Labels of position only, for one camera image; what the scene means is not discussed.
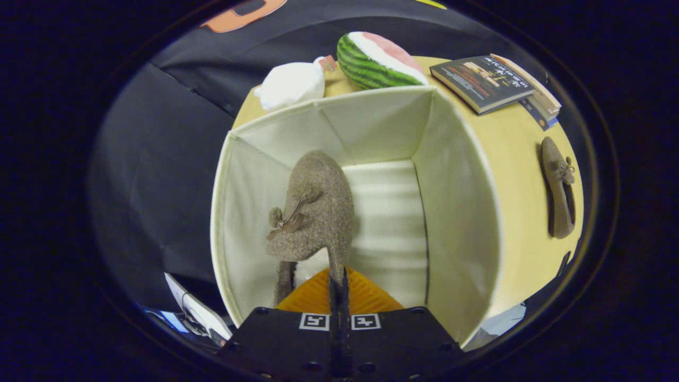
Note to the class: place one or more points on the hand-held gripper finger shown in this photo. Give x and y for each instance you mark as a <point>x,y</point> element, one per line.
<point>334,318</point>
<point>345,318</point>

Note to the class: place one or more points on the brown fuzzy shoe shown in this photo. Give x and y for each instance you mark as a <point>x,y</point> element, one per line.
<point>323,201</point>
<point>557,201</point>

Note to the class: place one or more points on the white fabric storage box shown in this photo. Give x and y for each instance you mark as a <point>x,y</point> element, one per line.
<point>371,122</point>

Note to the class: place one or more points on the white flat device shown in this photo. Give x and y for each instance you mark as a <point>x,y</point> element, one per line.
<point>204,318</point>

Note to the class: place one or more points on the dark flat panel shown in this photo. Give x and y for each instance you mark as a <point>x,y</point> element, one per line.
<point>563,263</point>

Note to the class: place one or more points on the white plush toy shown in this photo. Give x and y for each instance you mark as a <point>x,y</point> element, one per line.
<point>292,85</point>

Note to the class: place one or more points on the watermelon slice plush toy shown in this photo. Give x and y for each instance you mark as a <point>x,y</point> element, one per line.
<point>371,69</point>

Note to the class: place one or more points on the dark cover book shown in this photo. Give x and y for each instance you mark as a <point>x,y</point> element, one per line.
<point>482,79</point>

